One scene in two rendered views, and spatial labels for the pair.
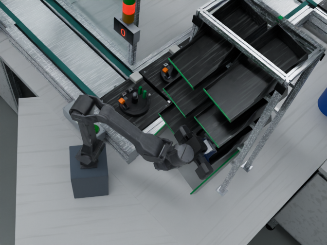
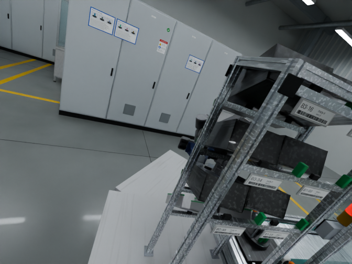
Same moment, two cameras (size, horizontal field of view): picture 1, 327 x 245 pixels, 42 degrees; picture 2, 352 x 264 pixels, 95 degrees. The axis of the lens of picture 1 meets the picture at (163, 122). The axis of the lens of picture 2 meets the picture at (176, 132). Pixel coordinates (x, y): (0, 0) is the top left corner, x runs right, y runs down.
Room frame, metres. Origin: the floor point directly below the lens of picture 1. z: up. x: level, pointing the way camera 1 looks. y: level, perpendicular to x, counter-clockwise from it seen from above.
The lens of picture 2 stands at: (0.98, -0.72, 1.59)
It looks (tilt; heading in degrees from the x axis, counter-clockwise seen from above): 22 degrees down; 127
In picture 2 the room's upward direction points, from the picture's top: 22 degrees clockwise
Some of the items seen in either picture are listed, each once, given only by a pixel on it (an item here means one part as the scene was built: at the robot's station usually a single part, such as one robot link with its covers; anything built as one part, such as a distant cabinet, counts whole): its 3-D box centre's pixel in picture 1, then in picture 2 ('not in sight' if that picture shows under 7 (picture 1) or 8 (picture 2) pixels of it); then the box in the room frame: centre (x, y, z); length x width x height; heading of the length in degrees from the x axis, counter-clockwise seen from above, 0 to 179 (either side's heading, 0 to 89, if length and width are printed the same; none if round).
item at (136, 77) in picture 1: (136, 78); (282, 256); (1.18, 0.16, 0.97); 0.05 x 0.05 x 0.04; 54
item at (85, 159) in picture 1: (88, 149); (222, 161); (0.69, 0.25, 1.15); 0.09 x 0.07 x 0.06; 167
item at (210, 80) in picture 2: not in sight; (201, 95); (-1.26, 2.71, 1.13); 0.80 x 0.54 x 2.25; 64
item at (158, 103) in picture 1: (134, 104); (253, 235); (1.05, 0.14, 0.96); 0.24 x 0.24 x 0.02; 54
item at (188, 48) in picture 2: not in sight; (172, 85); (-1.62, 1.99, 1.13); 0.80 x 0.54 x 2.25; 64
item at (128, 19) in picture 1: (128, 14); (348, 219); (1.26, 0.23, 1.29); 0.05 x 0.05 x 0.05
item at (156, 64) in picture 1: (176, 68); not in sight; (1.26, -0.01, 1.01); 0.24 x 0.24 x 0.13; 54
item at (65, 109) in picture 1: (83, 122); not in sight; (0.92, 0.34, 0.93); 0.21 x 0.07 x 0.06; 54
